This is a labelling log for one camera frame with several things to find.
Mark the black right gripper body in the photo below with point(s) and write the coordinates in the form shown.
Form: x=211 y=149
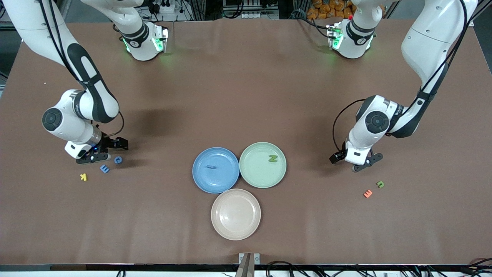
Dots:
x=107 y=144

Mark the blue foam letter c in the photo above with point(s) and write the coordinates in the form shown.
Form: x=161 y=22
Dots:
x=118 y=157

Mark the blue foam letter E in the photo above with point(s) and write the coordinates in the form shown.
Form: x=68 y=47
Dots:
x=104 y=168

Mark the green foam letter u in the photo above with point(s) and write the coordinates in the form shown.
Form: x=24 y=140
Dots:
x=382 y=184

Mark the green foam letter N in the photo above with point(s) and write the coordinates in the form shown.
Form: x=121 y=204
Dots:
x=273 y=159

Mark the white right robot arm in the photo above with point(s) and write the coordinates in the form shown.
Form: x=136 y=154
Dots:
x=88 y=96

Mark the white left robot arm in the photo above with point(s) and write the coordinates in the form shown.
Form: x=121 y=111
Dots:
x=423 y=38

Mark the orange foam letter E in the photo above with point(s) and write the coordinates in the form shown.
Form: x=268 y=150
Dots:
x=368 y=194

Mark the green plate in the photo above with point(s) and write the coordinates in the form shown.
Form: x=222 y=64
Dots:
x=257 y=169

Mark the blue plate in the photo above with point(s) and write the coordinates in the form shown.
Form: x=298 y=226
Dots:
x=215 y=177

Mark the brown table cover sheet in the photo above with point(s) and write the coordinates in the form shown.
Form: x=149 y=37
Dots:
x=246 y=96

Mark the beige plate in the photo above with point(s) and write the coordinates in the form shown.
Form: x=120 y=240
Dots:
x=235 y=214

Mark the bag of oranges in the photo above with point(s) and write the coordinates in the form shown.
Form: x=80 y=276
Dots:
x=326 y=9

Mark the white power strip with plugs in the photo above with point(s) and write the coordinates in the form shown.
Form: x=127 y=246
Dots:
x=165 y=7

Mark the long white power strip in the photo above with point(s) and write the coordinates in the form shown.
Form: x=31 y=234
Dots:
x=255 y=15

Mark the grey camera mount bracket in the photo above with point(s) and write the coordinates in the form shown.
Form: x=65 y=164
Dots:
x=249 y=265

